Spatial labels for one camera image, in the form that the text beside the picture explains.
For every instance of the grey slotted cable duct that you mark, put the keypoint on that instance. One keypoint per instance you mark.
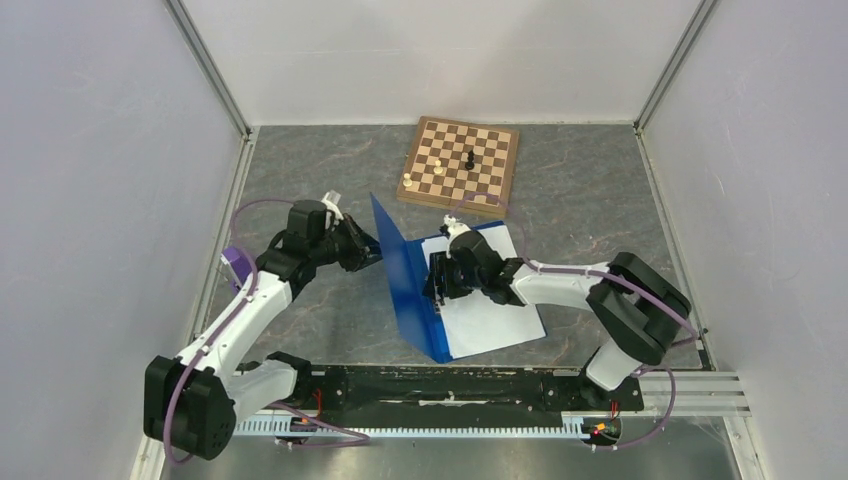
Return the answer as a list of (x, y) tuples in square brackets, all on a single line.
[(284, 425)]

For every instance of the wooden chessboard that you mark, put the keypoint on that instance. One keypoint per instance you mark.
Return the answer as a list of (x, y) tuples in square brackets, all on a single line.
[(485, 190)]

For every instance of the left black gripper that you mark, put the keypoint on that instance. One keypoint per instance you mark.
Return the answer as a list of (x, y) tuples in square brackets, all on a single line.
[(365, 250)]

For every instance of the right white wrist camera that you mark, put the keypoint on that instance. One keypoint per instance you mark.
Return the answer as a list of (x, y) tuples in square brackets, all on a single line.
[(452, 228)]

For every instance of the blue folder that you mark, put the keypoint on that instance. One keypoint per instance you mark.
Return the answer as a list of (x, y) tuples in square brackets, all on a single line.
[(406, 264)]

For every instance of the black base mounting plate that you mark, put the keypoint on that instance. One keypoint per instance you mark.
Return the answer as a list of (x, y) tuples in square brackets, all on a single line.
[(387, 396)]

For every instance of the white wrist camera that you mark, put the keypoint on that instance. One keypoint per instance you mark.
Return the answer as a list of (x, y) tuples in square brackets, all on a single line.
[(331, 200), (452, 228)]

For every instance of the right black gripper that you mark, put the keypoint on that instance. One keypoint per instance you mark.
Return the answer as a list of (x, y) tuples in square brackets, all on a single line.
[(439, 287)]

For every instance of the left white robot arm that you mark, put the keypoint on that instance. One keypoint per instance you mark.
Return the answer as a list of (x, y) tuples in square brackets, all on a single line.
[(194, 400)]

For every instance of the black chess piece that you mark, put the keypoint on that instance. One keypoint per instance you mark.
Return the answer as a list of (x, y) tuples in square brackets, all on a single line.
[(470, 160)]

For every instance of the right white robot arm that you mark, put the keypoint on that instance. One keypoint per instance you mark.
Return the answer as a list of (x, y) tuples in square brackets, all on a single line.
[(641, 311)]

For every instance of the white paper stack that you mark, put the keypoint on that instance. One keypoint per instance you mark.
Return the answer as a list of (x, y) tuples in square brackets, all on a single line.
[(473, 325)]

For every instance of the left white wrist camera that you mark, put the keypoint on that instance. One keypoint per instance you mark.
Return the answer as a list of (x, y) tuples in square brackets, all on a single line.
[(331, 200)]

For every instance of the purple stapler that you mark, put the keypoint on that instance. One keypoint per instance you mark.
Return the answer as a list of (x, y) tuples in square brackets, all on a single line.
[(242, 269)]

